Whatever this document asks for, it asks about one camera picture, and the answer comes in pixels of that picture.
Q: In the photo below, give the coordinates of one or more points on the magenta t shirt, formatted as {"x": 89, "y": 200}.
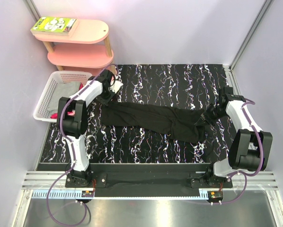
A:
{"x": 55, "y": 116}

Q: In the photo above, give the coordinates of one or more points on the green cover book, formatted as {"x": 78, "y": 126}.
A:
{"x": 55, "y": 26}

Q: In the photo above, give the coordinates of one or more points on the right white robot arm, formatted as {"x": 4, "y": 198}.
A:
{"x": 251, "y": 146}

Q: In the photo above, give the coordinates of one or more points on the white plastic laundry basket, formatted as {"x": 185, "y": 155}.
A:
{"x": 41, "y": 112}

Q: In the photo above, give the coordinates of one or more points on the white slotted cable duct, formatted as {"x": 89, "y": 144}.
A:
{"x": 63, "y": 194}

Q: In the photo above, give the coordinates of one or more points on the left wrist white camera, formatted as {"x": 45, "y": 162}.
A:
{"x": 115, "y": 85}

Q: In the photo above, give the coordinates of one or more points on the black printed t shirt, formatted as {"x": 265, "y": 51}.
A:
{"x": 179, "y": 124}

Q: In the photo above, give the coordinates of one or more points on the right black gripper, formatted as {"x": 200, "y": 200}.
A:
{"x": 207, "y": 117}

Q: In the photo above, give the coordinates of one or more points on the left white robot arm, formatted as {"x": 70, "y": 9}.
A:
{"x": 72, "y": 121}

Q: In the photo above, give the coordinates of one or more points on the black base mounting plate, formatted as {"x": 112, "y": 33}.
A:
{"x": 147, "y": 180}

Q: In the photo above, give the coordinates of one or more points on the grey t shirt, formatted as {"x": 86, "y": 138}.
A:
{"x": 61, "y": 94}

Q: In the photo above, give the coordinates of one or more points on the pink three tier shelf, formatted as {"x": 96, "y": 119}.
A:
{"x": 87, "y": 47}

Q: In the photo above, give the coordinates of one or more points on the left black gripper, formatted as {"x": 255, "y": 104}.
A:
{"x": 105, "y": 101}

